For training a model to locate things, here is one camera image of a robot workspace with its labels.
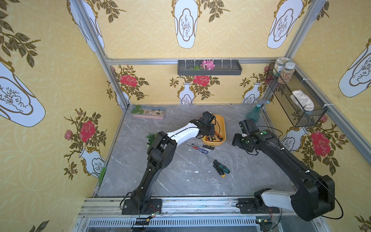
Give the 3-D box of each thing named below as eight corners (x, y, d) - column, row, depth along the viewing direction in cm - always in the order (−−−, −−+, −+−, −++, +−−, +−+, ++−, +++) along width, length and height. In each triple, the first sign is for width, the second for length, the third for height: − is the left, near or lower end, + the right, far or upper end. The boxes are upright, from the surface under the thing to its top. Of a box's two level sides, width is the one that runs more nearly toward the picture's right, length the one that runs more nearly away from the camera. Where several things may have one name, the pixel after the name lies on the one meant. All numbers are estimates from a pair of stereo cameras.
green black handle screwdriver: (202, 154, 95) (203, 152, 93) (204, 152, 96) (205, 150, 94) (227, 174, 87) (228, 173, 84) (229, 172, 87) (230, 170, 85)
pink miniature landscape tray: (131, 116, 117) (130, 113, 113) (136, 108, 122) (134, 104, 119) (163, 120, 114) (162, 116, 111) (165, 111, 120) (165, 107, 116)
